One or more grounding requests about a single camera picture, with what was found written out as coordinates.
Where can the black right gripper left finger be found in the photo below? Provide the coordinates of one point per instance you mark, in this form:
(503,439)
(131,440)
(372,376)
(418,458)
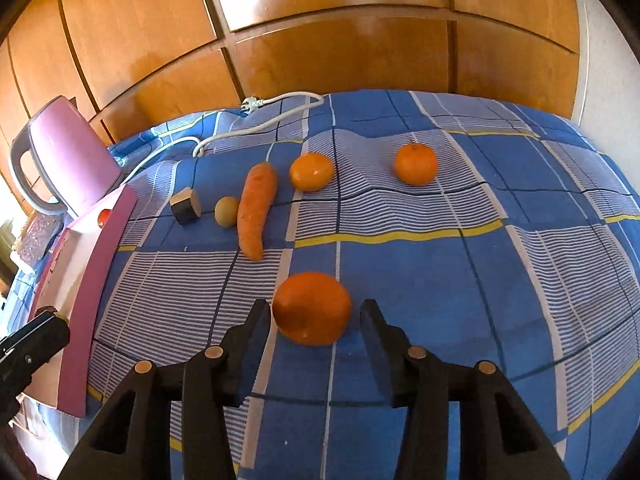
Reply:
(220,377)

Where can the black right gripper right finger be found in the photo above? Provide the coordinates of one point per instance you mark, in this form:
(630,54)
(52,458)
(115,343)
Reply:
(410,377)

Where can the large orange with stem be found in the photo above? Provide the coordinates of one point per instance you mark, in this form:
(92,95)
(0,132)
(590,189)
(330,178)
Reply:
(312,309)

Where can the red tomato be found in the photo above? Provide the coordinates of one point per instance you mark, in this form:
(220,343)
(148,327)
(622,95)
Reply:
(103,217)

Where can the yellow-green round fruit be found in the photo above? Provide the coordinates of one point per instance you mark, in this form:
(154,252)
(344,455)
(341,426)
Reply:
(226,211)

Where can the small cut yam piece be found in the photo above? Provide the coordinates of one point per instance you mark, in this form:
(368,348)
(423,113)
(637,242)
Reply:
(185,206)

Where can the orange carrot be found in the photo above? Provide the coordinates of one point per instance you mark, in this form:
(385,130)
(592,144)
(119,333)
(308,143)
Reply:
(259,191)

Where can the orange tangerine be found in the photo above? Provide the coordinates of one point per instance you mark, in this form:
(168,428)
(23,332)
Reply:
(415,164)

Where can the yellow-orange tangerine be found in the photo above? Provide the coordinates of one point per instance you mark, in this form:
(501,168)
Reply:
(311,172)

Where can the pink rimmed white tray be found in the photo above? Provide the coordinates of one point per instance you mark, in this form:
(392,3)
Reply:
(72,282)

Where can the silver tissue box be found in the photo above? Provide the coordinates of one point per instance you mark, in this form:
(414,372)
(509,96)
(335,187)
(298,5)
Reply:
(34,240)

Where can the blue plaid tablecloth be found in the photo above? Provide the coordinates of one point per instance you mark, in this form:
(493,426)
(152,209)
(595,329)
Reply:
(524,250)

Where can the pink electric kettle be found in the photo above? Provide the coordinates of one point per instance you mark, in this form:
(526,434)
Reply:
(74,164)

